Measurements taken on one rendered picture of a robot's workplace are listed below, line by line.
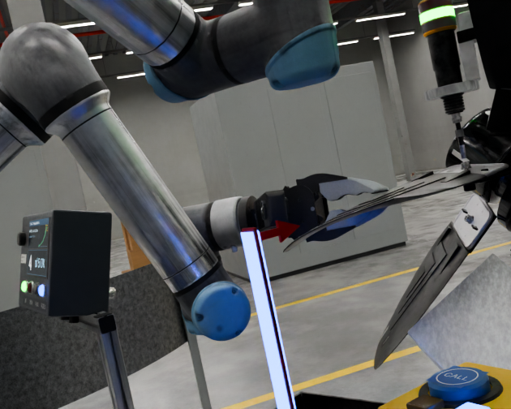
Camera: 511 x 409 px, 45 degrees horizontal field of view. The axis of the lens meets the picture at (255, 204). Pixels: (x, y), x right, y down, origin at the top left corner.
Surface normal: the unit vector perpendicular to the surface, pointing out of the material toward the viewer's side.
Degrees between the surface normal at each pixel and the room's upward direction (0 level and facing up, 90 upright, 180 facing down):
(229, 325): 89
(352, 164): 90
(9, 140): 124
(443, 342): 55
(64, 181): 90
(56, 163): 90
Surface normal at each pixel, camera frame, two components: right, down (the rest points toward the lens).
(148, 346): 0.82, -0.15
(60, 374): 0.67, -0.10
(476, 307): -0.42, -0.45
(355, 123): 0.29, -0.01
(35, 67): -0.18, -0.12
